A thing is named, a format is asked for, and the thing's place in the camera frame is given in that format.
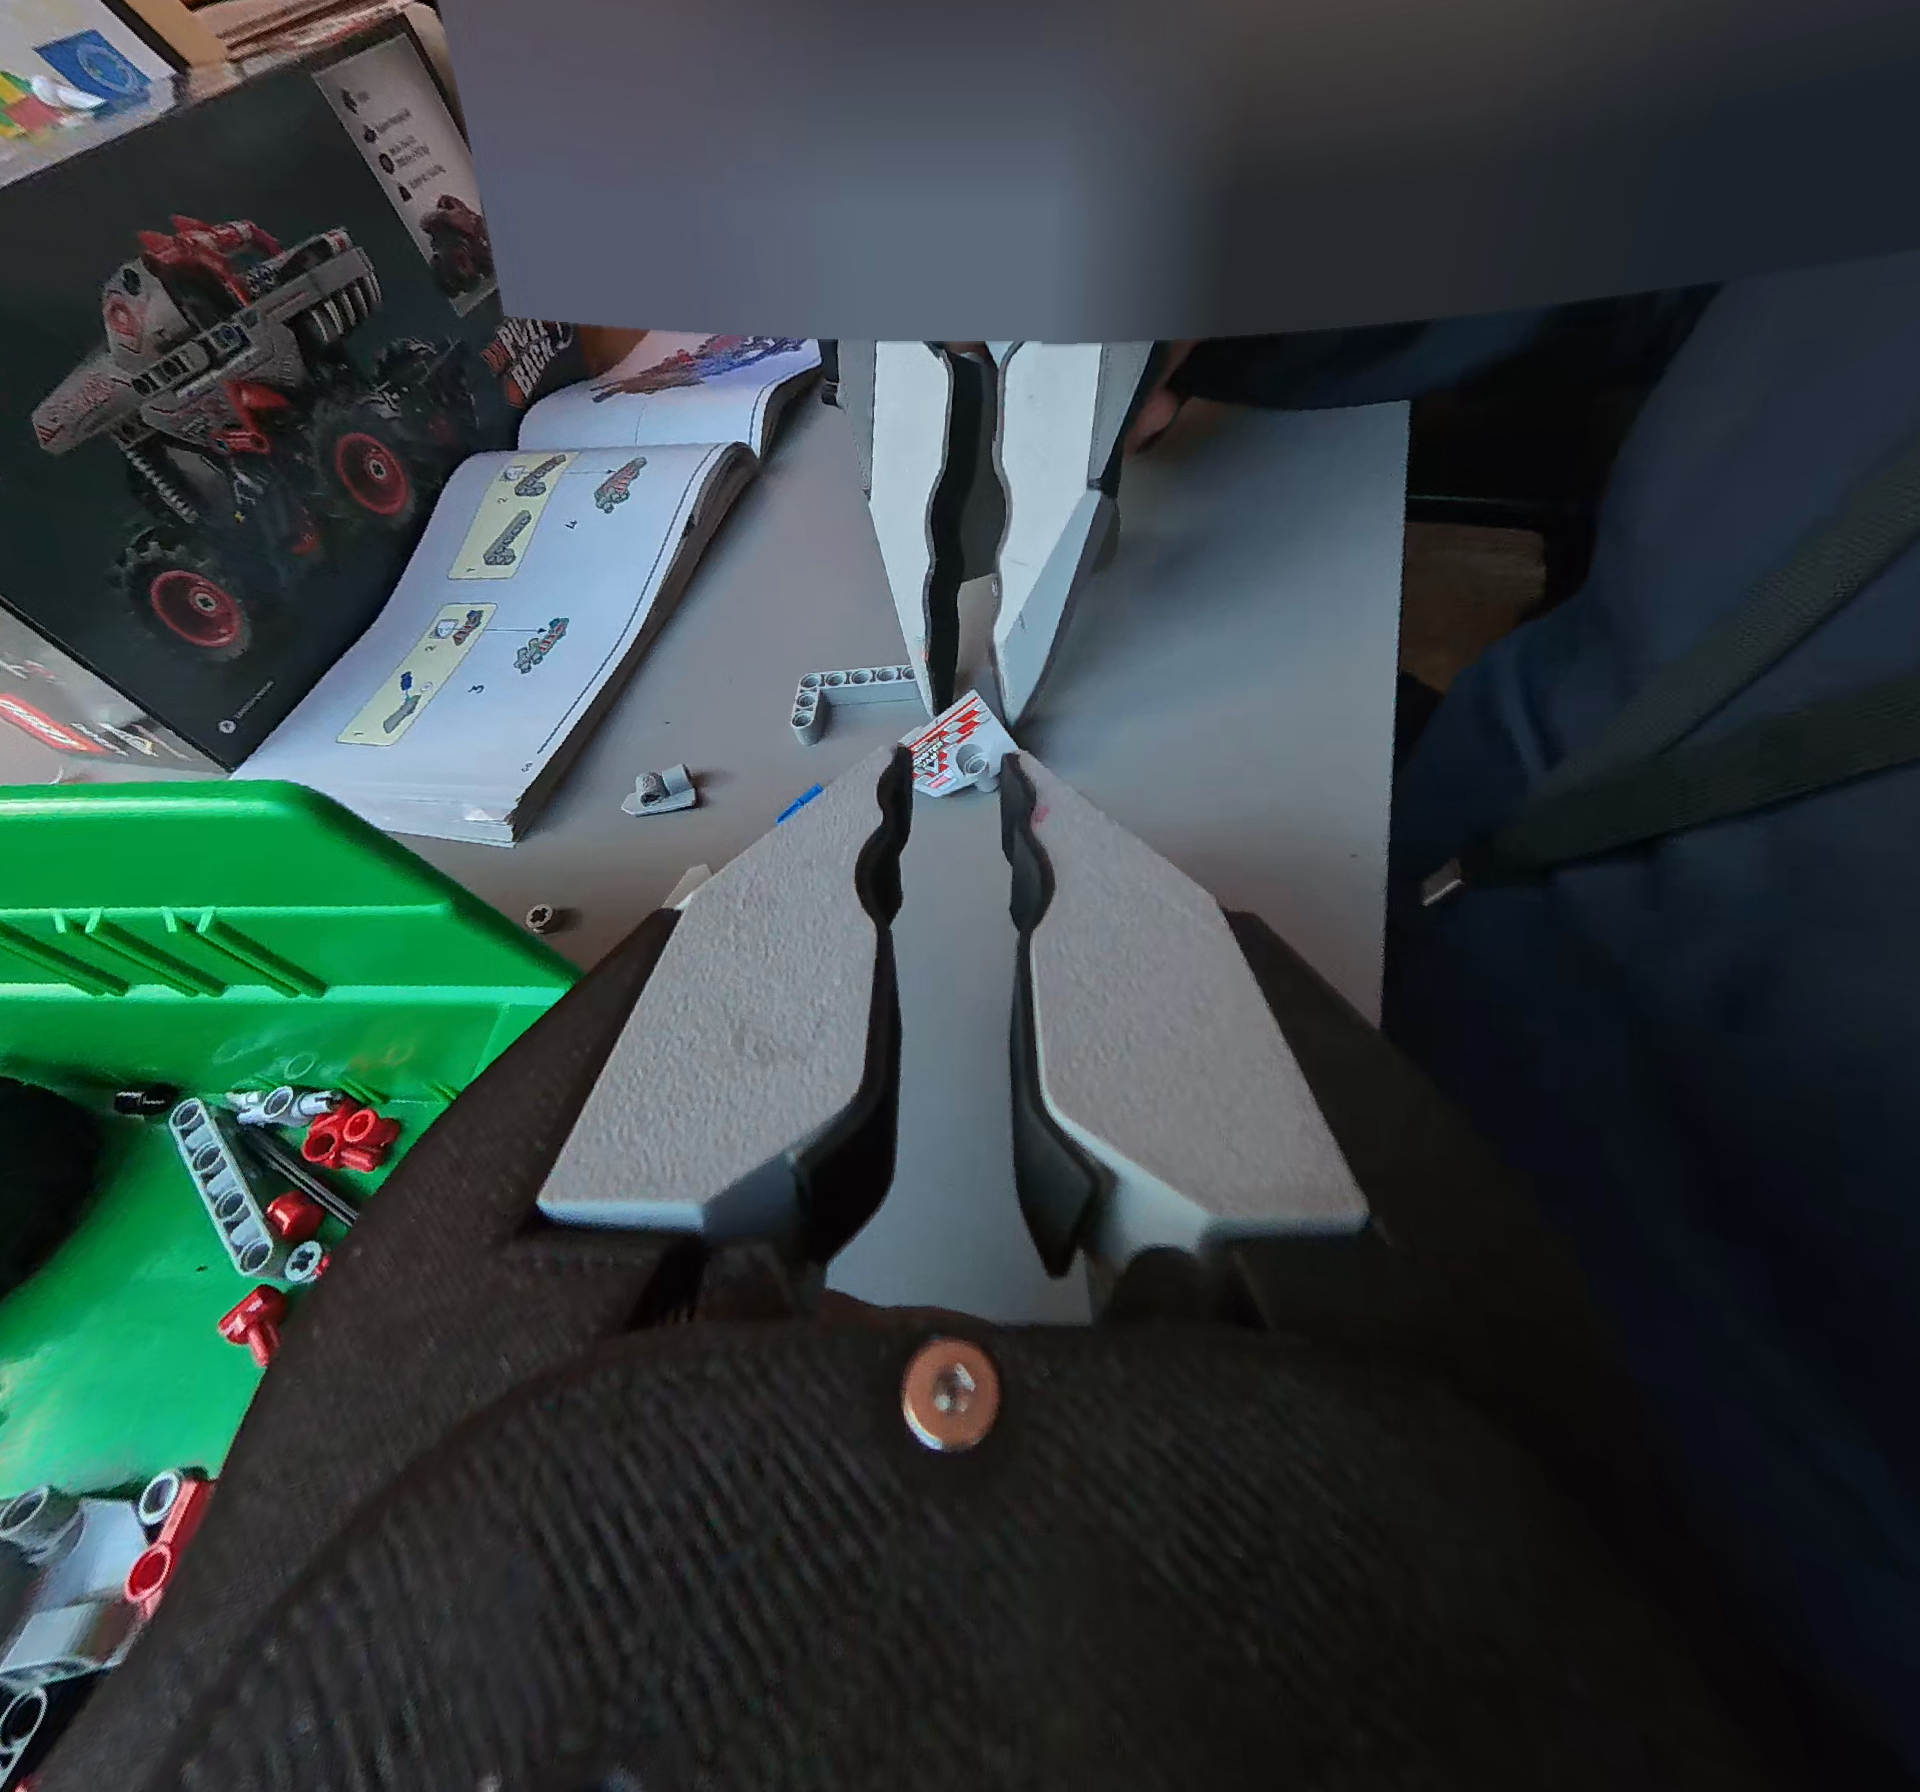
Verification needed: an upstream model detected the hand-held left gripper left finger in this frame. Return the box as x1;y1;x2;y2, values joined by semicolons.
537;746;915;1266

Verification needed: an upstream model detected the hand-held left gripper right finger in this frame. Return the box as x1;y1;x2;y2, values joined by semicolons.
1000;752;1371;1281

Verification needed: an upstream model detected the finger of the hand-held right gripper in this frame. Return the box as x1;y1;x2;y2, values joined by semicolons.
867;341;1004;709
986;341;1154;732

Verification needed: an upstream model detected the grey red printed lego panel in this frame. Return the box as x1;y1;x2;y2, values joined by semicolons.
901;689;1009;802

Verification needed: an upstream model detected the grey angled lego beam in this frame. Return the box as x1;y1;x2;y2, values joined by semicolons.
793;664;921;748

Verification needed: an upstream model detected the black lego axle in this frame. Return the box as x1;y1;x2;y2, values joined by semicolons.
237;1123;362;1230

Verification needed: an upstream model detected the lego instruction booklet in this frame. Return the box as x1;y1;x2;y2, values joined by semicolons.
231;334;828;848

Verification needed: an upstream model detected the grey straight lego beam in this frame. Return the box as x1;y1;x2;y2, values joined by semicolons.
168;1094;294;1276

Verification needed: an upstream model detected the black lego set box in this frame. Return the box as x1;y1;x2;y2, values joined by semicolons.
0;15;587;775

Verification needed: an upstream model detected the grey red lego assembly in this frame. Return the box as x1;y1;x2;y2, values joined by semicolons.
0;1471;212;1734

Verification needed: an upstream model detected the green plastic bin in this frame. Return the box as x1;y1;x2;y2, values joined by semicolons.
0;779;587;1734

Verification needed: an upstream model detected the person's navy clothing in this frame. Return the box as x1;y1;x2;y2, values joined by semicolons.
1380;247;1920;1792

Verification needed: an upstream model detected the white printed box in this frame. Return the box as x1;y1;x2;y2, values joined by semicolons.
0;0;227;191

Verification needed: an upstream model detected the black strap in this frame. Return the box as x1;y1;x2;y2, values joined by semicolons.
1417;448;1920;913

